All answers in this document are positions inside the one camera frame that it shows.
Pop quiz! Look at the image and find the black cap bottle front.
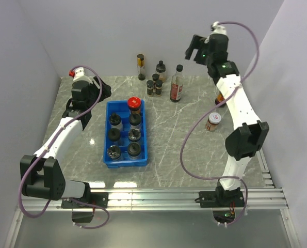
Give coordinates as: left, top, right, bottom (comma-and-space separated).
128, 129, 141, 143

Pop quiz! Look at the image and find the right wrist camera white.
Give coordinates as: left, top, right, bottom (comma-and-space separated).
204, 21, 227, 44

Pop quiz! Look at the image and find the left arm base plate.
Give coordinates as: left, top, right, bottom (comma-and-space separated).
61, 192, 108, 209

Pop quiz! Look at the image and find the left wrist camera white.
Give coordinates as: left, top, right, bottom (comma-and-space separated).
69, 67, 93, 84

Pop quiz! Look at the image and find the small spice jar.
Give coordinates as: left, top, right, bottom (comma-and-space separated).
152, 73, 159, 81
155, 80, 163, 97
147, 80, 154, 97

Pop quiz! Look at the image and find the tall yellow black grinder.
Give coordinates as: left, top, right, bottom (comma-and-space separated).
137, 54, 146, 81

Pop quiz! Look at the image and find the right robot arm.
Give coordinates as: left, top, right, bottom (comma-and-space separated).
185, 34, 269, 208

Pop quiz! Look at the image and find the knob lid jar white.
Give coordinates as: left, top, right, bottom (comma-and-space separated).
127, 143, 142, 160

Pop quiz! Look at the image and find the red lid jar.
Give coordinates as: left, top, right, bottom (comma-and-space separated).
127, 97, 141, 114
215, 89, 224, 105

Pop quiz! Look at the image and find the blue divided plastic bin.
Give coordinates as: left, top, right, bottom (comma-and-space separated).
103, 100, 149, 168

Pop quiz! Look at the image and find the black cap bottle back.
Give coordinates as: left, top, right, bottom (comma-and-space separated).
107, 128, 121, 144

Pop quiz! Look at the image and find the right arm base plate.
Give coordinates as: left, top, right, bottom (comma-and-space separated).
195, 189, 245, 208

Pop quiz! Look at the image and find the white lid spice jar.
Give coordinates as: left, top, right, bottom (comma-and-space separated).
205, 112, 222, 131

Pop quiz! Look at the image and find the shaker jar white powder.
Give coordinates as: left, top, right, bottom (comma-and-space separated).
107, 145, 123, 161

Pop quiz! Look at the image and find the tall clear sauce bottle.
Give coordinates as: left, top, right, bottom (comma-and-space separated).
170, 64, 184, 102

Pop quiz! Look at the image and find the small spice jar back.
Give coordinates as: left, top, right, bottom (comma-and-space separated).
152, 73, 159, 81

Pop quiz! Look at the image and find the black cap bottle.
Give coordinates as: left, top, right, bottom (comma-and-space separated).
107, 128, 121, 144
128, 129, 141, 143

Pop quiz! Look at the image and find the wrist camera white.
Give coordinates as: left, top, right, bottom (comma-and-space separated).
69, 67, 93, 84
204, 21, 227, 44

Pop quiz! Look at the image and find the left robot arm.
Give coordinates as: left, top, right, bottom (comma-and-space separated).
20, 75, 111, 208

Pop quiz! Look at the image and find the small spice jar left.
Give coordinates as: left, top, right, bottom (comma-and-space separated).
147, 80, 154, 97

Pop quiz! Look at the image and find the small spice jar right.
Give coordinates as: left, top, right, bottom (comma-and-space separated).
155, 80, 163, 97

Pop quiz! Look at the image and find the aluminium front rail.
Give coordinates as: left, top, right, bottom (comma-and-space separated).
15, 188, 289, 212

